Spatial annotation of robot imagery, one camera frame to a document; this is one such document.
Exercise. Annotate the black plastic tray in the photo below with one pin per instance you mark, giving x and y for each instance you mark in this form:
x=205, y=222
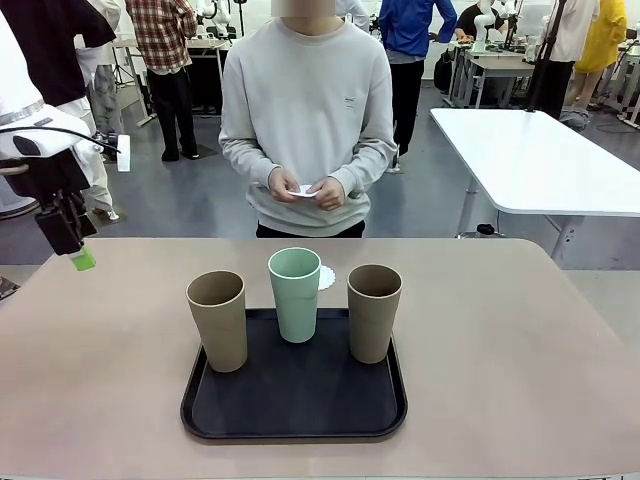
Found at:
x=300, y=395

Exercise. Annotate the person's left hand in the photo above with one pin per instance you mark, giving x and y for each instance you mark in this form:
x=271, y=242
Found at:
x=330, y=195

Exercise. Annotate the person in grey sweatshirt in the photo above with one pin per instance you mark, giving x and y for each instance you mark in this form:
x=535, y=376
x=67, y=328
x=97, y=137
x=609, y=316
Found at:
x=305, y=100

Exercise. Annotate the person in yellow coat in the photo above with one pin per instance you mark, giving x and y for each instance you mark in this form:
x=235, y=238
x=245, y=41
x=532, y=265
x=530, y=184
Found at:
x=605, y=40

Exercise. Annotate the person in blue shirt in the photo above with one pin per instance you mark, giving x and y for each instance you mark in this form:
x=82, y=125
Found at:
x=405, y=30

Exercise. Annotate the white table with legs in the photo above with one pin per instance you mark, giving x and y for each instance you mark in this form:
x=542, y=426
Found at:
x=540, y=160

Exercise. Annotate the small white paper slip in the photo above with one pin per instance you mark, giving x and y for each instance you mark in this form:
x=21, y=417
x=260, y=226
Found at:
x=302, y=192

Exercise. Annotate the person in plaid shirt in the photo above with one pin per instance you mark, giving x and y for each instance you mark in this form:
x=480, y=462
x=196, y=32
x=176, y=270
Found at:
x=160, y=35

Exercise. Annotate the person in cream top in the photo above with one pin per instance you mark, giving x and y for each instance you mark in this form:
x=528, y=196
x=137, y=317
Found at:
x=580, y=30

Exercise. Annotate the black stand pole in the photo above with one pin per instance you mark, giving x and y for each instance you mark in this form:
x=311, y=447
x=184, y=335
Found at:
x=554, y=30

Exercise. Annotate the tan tall cup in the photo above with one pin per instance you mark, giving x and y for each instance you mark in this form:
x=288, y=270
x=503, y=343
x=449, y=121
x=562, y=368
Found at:
x=220, y=325

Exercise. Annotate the brown tall cup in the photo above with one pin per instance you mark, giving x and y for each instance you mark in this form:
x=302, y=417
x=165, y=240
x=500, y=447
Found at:
x=372, y=325

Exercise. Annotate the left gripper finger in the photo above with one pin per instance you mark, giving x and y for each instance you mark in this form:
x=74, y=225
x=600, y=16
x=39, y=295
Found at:
x=57, y=230
x=82, y=215

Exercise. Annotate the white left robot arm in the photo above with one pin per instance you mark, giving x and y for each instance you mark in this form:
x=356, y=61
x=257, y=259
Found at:
x=15, y=75

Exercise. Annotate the beige topped desk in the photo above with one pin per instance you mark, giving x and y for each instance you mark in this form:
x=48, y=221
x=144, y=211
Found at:
x=205, y=44

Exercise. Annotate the person's left forearm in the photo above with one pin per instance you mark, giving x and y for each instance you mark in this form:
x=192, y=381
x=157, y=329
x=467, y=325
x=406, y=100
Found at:
x=367, y=162

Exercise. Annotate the person's right hand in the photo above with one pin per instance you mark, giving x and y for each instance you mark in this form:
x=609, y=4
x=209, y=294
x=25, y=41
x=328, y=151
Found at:
x=280, y=185

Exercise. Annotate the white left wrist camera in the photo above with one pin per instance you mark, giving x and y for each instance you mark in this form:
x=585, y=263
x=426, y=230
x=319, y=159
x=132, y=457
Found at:
x=124, y=155

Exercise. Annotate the black table foot caster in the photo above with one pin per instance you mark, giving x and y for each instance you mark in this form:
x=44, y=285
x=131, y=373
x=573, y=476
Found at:
x=485, y=229

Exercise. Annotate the dark patterned floor object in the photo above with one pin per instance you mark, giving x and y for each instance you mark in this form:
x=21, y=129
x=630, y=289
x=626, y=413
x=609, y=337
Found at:
x=7, y=289

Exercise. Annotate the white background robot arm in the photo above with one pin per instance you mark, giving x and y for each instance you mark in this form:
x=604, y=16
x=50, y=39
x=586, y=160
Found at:
x=482, y=25
x=220, y=15

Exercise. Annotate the seated person in black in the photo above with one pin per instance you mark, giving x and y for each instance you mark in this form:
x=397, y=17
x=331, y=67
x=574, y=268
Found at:
x=467, y=20

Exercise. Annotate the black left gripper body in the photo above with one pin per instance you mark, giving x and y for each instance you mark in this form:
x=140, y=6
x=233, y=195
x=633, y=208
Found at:
x=50, y=172

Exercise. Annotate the person in white top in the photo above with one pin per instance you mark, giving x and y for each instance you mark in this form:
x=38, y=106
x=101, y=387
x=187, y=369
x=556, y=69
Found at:
x=357, y=12

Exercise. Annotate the mint green tall cup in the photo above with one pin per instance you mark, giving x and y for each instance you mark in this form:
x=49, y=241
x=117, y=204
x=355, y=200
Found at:
x=296, y=310

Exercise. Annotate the black backpack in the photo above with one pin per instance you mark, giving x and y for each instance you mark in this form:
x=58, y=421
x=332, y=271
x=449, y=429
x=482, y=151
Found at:
x=442, y=72

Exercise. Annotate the grey workbench desk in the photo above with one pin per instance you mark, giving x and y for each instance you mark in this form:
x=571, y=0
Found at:
x=500, y=67

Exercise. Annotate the person in black shirt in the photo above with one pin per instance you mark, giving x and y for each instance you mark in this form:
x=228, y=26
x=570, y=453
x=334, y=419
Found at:
x=60, y=50

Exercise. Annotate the person in grey patterned skirt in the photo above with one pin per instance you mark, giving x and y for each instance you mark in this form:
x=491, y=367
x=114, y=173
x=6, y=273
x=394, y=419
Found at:
x=107, y=100

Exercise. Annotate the white paper doily coaster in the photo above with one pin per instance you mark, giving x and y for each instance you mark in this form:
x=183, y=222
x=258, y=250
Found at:
x=326, y=277

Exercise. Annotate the grey cloth bundle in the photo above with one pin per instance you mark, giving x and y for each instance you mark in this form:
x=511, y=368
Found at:
x=575, y=119

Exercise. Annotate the person's right forearm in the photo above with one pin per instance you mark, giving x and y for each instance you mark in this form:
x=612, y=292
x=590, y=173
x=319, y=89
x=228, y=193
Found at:
x=245, y=160

